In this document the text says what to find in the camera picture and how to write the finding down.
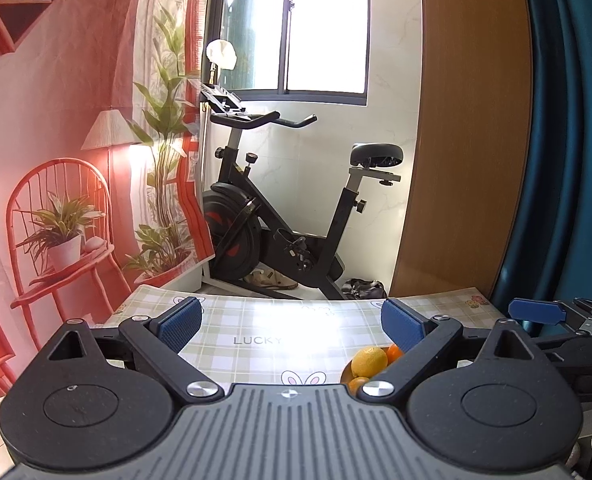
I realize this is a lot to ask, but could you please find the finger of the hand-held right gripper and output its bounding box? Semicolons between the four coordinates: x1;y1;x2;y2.
507;297;592;334
530;330;592;358

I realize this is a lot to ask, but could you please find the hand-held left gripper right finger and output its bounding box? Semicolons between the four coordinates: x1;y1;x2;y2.
358;297;552;401

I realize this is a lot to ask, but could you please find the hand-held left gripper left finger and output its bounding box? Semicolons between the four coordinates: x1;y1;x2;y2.
43;296;227;401

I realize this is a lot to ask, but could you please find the yellow lemon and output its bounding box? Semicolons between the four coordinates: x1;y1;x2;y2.
351;346;389;378

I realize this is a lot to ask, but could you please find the beige round plate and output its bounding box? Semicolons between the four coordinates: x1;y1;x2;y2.
340;345;402;391

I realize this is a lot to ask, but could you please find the dark crumpled bundle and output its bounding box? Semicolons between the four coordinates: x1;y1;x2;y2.
341;278;388;301

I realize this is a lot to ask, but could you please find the green checked tablecloth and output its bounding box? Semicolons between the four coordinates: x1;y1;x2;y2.
93;285;497;391

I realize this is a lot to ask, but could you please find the black exercise bike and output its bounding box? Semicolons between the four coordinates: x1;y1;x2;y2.
198;85;407;301

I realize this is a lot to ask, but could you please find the teal curtain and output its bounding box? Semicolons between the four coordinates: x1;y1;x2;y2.
491;0;592;321

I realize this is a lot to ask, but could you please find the wooden panel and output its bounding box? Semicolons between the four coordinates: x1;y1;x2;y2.
387;0;534;298

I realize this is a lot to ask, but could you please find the white cloth bundle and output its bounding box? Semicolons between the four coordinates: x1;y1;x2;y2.
206;39;238;71

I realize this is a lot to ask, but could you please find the window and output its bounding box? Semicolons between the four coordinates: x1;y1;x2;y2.
203;0;422;106

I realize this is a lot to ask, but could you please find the red printed wall tapestry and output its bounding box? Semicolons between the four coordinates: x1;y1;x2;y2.
0;0;214;403

